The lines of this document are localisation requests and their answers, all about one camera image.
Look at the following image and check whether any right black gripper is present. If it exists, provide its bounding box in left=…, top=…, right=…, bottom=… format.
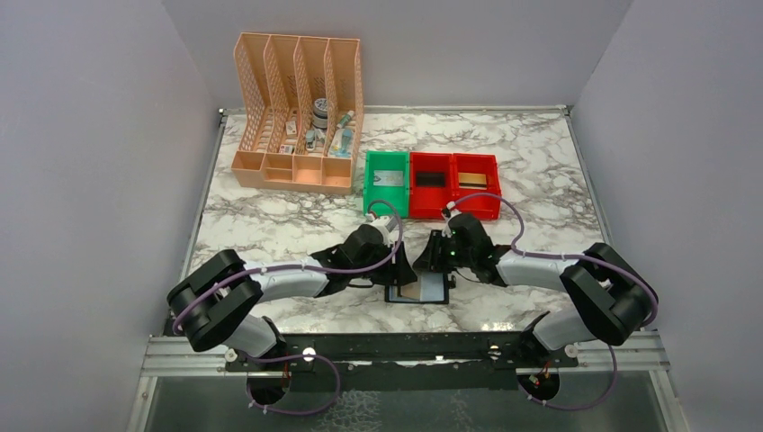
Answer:
left=413, top=229, right=474, bottom=274

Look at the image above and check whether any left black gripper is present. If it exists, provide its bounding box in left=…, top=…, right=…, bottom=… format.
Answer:
left=350, top=241, right=417, bottom=287

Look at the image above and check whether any light blue card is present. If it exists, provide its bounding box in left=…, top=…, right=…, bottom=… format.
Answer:
left=418, top=272, right=445, bottom=302

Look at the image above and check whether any black leather card holder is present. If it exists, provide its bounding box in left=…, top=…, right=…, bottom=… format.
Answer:
left=384, top=273, right=456, bottom=304

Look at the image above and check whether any red plastic bin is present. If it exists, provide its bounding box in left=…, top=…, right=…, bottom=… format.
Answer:
left=453, top=153, right=501, bottom=221
left=409, top=152, right=453, bottom=220

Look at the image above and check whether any green plastic bin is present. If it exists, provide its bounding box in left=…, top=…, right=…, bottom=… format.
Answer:
left=362, top=150, right=410, bottom=219

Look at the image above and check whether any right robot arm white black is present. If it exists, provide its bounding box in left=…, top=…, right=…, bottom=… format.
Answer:
left=413, top=213, right=659, bottom=366

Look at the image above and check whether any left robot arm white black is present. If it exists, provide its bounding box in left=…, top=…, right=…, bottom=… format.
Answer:
left=166, top=223, right=417, bottom=370

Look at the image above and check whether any black card in red bin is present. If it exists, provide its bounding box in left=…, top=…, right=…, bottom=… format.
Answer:
left=415, top=171, right=447, bottom=188

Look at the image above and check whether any gold card in red bin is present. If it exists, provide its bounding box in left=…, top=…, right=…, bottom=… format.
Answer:
left=458, top=172, right=488, bottom=190

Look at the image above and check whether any silver card in green bin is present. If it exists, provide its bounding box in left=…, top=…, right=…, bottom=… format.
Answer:
left=373, top=170, right=407, bottom=187

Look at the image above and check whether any blue packaged item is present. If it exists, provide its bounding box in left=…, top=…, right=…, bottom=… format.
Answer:
left=328, top=111, right=355, bottom=158

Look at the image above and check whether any peach plastic file organizer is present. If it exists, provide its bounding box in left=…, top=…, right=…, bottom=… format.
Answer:
left=231, top=32, right=364, bottom=194

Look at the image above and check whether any round grey tin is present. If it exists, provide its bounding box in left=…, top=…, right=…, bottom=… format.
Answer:
left=311, top=97, right=328, bottom=131

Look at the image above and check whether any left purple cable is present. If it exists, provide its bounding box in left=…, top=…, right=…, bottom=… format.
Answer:
left=171, top=199, right=405, bottom=417

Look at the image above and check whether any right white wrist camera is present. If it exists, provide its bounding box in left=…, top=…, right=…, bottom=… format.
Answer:
left=441, top=202, right=461, bottom=226

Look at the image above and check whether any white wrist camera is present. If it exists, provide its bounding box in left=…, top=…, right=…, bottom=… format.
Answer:
left=441, top=202, right=461, bottom=226
left=367, top=214, right=399, bottom=245

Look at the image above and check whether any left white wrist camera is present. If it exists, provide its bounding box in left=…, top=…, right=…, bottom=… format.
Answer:
left=367, top=214, right=399, bottom=245

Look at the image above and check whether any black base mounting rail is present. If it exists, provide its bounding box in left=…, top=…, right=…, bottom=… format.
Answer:
left=225, top=331, right=579, bottom=392

